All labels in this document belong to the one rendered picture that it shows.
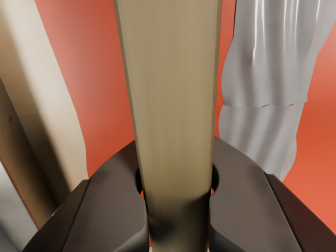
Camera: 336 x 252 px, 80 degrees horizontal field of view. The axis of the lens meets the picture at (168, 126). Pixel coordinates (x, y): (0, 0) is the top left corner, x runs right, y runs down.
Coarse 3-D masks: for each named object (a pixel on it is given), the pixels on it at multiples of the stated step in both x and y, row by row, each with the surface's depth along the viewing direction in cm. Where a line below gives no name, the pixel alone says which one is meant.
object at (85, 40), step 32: (64, 0) 14; (96, 0) 14; (224, 0) 14; (64, 32) 15; (96, 32) 15; (224, 32) 15; (64, 64) 16; (96, 64) 16; (320, 64) 16; (96, 96) 17; (320, 96) 17
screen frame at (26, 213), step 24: (0, 96) 17; (0, 120) 17; (0, 144) 16; (24, 144) 19; (0, 168) 17; (24, 168) 19; (0, 192) 18; (24, 192) 19; (48, 192) 22; (0, 216) 20; (24, 216) 20; (48, 216) 22; (24, 240) 21
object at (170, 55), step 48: (144, 0) 5; (192, 0) 5; (144, 48) 6; (192, 48) 6; (144, 96) 6; (192, 96) 6; (144, 144) 7; (192, 144) 7; (144, 192) 9; (192, 192) 8; (192, 240) 10
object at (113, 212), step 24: (120, 168) 10; (96, 192) 9; (120, 192) 8; (96, 216) 7; (120, 216) 7; (144, 216) 7; (72, 240) 7; (96, 240) 7; (120, 240) 7; (144, 240) 7
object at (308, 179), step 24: (96, 120) 18; (120, 120) 18; (216, 120) 18; (312, 120) 18; (96, 144) 20; (120, 144) 20; (312, 144) 19; (96, 168) 21; (312, 168) 21; (312, 192) 22
